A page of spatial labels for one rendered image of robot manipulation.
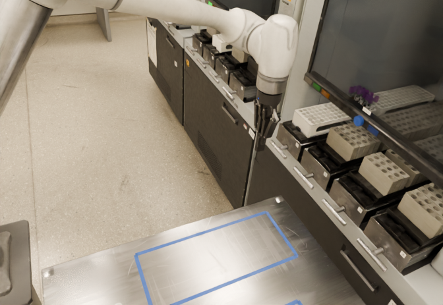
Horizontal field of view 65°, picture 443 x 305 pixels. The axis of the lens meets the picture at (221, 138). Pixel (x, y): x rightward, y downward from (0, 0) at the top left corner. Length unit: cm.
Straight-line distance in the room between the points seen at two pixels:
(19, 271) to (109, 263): 28
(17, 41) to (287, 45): 63
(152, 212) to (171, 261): 118
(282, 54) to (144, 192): 137
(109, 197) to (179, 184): 40
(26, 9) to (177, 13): 31
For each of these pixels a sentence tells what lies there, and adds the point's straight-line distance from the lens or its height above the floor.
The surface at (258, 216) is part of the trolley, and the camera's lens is 92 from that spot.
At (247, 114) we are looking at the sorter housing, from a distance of 148.
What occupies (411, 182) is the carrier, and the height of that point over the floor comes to 85.
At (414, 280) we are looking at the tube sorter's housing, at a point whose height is 73.
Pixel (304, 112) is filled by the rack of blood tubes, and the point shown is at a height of 86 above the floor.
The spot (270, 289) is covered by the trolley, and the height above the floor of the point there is 82.
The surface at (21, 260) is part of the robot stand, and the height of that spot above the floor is 70.
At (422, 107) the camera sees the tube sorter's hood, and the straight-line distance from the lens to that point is 95.
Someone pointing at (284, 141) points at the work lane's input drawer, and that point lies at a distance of 127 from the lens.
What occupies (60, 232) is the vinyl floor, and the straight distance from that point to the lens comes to 200.
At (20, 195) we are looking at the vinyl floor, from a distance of 226.
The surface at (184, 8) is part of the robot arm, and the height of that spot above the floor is 127.
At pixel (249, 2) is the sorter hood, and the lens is 153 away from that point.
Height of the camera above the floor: 151
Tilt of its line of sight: 38 degrees down
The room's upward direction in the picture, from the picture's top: 5 degrees clockwise
